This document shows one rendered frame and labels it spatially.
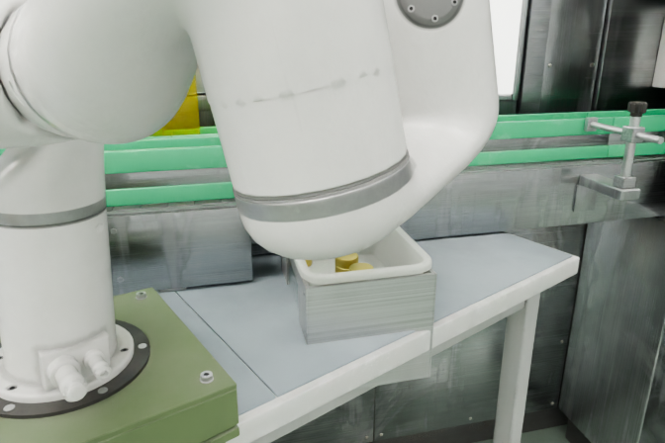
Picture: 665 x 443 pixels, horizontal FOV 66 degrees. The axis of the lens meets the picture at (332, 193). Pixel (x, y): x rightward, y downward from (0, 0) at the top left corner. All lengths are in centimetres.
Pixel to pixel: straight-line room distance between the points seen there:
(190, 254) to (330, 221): 59
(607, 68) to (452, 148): 110
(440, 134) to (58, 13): 19
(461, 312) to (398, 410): 73
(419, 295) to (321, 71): 51
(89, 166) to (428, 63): 30
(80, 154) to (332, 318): 35
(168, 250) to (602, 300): 105
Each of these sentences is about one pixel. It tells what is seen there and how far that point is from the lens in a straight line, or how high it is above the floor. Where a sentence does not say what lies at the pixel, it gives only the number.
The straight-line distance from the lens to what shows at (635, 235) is 133.
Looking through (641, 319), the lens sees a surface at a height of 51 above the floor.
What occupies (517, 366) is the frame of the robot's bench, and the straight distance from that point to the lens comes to 106.
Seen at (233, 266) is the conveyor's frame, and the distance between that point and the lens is 80.
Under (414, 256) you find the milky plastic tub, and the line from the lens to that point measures 71.
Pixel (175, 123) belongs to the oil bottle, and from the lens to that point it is 86.
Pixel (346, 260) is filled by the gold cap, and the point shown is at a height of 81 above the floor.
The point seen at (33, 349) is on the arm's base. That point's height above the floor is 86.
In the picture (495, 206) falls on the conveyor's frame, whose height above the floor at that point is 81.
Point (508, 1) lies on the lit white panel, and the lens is 117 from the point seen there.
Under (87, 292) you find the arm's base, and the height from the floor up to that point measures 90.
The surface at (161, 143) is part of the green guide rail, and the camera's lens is 83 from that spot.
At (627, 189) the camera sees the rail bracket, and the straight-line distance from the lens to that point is 103.
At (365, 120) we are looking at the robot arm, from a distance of 21.
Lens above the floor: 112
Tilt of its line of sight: 17 degrees down
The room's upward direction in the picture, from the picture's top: straight up
